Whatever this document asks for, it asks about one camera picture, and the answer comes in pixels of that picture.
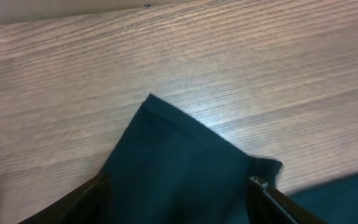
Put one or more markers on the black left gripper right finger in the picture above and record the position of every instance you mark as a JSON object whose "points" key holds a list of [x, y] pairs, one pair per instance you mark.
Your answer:
{"points": [[267, 205]]}

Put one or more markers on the black t-shirt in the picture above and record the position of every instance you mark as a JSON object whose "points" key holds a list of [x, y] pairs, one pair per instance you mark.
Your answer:
{"points": [[169, 168]]}

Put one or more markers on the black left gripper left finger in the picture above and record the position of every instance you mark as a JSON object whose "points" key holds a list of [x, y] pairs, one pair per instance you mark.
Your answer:
{"points": [[89, 203]]}

